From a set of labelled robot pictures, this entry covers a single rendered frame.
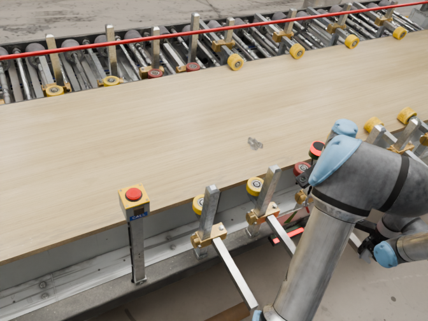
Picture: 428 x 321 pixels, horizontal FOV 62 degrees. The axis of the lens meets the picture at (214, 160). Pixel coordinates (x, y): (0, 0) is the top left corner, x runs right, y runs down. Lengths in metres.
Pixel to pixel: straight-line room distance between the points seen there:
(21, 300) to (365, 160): 1.32
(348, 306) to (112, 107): 1.75
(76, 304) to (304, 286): 0.91
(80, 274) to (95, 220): 0.30
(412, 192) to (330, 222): 0.15
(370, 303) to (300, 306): 1.73
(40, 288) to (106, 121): 0.74
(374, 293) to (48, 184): 1.97
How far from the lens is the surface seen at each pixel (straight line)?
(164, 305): 2.17
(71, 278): 1.59
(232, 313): 2.11
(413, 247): 1.14
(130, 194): 1.01
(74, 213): 1.40
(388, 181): 0.71
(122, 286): 1.46
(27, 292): 1.61
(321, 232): 0.74
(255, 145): 1.65
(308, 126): 1.87
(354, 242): 1.54
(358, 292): 2.50
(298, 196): 1.58
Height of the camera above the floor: 2.03
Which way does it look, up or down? 46 degrees down
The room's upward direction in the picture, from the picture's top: 10 degrees clockwise
